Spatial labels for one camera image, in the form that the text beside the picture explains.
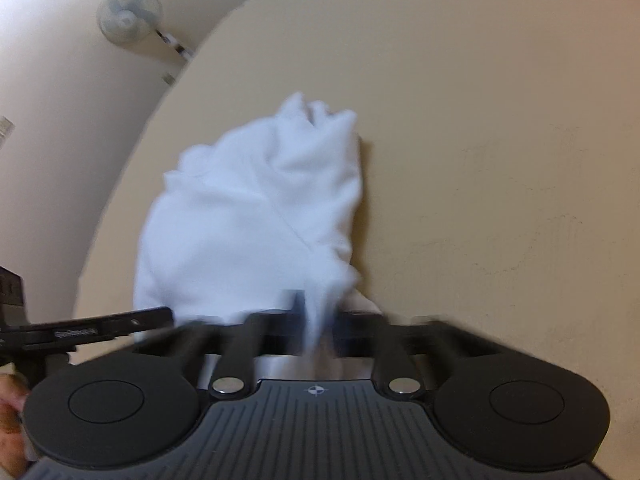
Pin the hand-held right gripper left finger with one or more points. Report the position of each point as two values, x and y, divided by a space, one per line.
280 326

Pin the wall outlet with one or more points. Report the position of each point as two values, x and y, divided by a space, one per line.
168 79

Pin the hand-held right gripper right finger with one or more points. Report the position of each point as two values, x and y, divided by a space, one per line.
360 332

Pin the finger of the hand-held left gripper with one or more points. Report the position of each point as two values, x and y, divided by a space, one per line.
140 321

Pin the white standing fan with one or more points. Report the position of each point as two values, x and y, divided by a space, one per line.
127 15

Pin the white long-sleeve shirt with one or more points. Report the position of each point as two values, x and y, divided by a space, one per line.
240 210

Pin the person's left hand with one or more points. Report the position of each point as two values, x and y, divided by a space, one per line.
11 425

